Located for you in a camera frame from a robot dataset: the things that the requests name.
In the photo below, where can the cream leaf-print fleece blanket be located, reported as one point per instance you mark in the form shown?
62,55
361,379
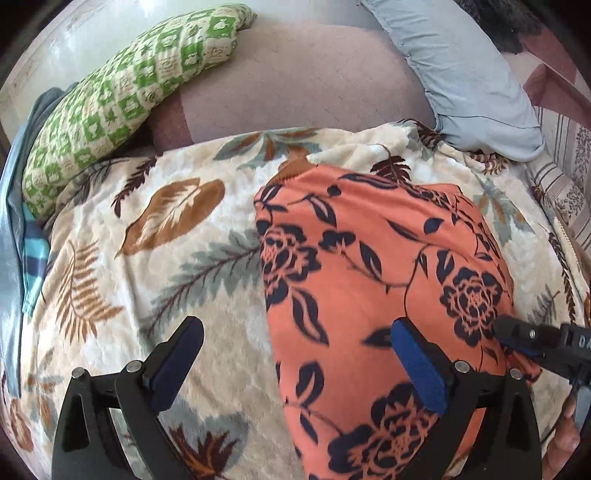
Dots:
138,244

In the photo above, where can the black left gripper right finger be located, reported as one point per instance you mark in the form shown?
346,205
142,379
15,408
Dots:
507,445

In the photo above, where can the person's right hand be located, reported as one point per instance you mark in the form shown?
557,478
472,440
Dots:
564,442

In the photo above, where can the light blue pillow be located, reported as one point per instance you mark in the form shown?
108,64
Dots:
477,101

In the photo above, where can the orange floral garment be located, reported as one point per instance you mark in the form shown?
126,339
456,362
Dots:
344,255

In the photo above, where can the blue grey striped cloth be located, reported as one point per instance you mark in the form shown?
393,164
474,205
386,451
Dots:
13,227

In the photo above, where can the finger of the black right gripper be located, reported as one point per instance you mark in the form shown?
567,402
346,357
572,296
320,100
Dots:
523,347
508,329

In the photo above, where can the green checkered pillow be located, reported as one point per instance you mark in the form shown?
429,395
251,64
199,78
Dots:
106,108

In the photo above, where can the black furry cushion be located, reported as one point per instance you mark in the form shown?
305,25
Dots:
504,21

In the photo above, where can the striped beige bedsheet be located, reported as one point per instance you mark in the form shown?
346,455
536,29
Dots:
562,172

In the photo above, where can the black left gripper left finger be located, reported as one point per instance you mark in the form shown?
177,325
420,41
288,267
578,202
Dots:
86,444

